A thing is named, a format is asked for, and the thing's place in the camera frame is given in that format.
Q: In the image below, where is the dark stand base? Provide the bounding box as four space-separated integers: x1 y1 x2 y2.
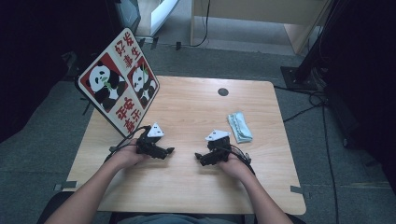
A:
61 50 90 79

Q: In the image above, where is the dark curtain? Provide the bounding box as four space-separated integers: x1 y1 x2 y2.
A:
323 0 396 188
0 0 117 144

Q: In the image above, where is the right hand-held gripper cable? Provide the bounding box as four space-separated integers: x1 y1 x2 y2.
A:
230 145 256 175

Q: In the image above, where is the person's right hand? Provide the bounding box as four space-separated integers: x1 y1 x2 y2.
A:
218 152 250 182

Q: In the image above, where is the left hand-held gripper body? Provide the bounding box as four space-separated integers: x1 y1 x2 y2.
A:
134 122 166 157

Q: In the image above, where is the long black floor cable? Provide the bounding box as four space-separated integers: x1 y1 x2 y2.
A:
321 102 340 224

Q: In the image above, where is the panda picture sign board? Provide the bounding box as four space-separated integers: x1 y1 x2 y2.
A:
78 27 161 139

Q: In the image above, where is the person's left hand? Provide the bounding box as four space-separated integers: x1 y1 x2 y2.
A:
110 138 149 171

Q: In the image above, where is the light blue cloth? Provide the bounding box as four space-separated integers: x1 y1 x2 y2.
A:
227 111 254 145

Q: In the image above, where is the black angled floor tape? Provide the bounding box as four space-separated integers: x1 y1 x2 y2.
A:
81 98 92 117

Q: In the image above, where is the grey floor tape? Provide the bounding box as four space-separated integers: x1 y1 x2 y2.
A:
53 180 78 191
290 185 312 199

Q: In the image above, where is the black metal stand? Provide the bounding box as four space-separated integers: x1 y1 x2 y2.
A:
279 0 347 91

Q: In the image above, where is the white panel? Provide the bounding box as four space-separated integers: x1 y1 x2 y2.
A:
150 0 180 37

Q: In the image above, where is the dark monitor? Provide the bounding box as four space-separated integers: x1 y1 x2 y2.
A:
106 0 142 48

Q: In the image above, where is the hanging black cable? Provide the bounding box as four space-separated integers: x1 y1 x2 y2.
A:
190 0 212 49

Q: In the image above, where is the hand-held gripper cable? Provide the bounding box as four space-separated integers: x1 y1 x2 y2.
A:
104 125 152 163
230 145 256 175

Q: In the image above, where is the light wooden desk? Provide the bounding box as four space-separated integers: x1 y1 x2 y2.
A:
190 0 332 56

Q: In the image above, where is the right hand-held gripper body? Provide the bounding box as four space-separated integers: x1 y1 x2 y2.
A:
205 129 233 163

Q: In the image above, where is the left hand-held gripper cable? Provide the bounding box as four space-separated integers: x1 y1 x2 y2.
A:
104 125 152 163

